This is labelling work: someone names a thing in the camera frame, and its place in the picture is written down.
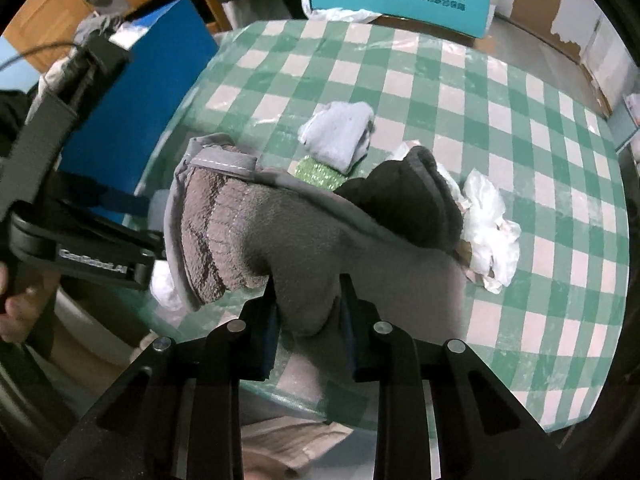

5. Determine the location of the grey brown knit garment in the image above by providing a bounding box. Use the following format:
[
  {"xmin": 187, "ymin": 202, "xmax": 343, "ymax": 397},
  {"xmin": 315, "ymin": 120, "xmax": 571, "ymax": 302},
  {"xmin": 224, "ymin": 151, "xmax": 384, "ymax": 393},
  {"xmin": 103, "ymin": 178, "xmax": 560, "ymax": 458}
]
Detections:
[{"xmin": 162, "ymin": 132, "xmax": 471, "ymax": 391}]

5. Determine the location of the white patterned cloth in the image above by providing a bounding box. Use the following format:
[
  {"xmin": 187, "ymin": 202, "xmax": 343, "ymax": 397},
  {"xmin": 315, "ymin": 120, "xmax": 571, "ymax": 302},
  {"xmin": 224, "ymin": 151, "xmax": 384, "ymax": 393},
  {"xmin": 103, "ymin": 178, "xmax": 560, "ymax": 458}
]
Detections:
[{"xmin": 387, "ymin": 144, "xmax": 522, "ymax": 295}]

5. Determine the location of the grey blue sock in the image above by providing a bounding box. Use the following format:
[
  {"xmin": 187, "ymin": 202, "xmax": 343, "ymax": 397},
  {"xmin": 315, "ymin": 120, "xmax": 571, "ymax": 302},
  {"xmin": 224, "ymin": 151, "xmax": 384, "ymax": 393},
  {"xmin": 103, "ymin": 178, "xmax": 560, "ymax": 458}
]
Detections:
[{"xmin": 297, "ymin": 102, "xmax": 374, "ymax": 176}]

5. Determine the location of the person left hand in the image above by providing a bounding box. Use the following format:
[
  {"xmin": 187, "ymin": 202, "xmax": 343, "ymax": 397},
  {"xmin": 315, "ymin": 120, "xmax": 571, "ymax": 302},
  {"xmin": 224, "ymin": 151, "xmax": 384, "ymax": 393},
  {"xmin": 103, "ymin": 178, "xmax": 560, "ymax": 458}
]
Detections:
[{"xmin": 1, "ymin": 262, "xmax": 60, "ymax": 344}]

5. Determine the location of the green white checkered tablecloth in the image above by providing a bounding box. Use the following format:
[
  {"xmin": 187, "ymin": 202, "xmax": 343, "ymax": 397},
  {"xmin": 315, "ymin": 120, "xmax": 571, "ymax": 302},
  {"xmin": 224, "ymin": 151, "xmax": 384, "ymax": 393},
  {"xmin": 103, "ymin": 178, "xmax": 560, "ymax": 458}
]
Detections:
[{"xmin": 134, "ymin": 21, "xmax": 629, "ymax": 430}]

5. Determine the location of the white rolled sock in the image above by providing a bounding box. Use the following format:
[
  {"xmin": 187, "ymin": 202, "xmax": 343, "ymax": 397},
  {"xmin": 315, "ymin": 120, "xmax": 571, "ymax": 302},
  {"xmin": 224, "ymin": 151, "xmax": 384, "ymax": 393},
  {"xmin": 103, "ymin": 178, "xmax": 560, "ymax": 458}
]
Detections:
[{"xmin": 146, "ymin": 188, "xmax": 189, "ymax": 312}]

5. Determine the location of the wooden louvered cabinet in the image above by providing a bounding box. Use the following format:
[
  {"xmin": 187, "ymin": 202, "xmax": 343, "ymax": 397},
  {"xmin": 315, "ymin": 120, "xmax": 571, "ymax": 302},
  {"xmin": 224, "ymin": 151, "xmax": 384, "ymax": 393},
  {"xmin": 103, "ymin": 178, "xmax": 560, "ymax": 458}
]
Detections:
[{"xmin": 2, "ymin": 0, "xmax": 234, "ymax": 74}]

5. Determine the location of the blue cardboard storage box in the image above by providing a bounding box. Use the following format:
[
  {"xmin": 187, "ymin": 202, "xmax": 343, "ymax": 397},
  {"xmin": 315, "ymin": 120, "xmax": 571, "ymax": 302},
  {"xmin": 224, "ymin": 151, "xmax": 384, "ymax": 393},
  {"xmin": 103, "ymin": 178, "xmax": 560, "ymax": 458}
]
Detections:
[{"xmin": 55, "ymin": 0, "xmax": 218, "ymax": 222}]

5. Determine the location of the grey fabric bag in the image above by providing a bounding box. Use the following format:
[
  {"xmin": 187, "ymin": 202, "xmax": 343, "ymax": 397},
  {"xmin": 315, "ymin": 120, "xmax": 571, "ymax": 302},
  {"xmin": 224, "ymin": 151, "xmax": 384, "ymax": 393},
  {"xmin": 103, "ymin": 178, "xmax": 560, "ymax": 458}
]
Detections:
[{"xmin": 37, "ymin": 13, "xmax": 124, "ymax": 93}]

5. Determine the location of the black fuzzy sock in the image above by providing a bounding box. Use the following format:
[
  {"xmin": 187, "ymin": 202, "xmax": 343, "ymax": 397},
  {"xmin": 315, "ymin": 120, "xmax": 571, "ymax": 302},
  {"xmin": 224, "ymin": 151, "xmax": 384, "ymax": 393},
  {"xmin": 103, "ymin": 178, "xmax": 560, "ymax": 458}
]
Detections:
[{"xmin": 334, "ymin": 146, "xmax": 463, "ymax": 252}]

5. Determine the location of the white plastic bag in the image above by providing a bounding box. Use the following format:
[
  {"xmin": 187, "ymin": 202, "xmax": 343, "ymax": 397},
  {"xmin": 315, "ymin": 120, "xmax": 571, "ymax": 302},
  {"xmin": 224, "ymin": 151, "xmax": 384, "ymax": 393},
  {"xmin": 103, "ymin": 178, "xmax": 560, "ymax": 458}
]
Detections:
[{"xmin": 300, "ymin": 0, "xmax": 381, "ymax": 24}]

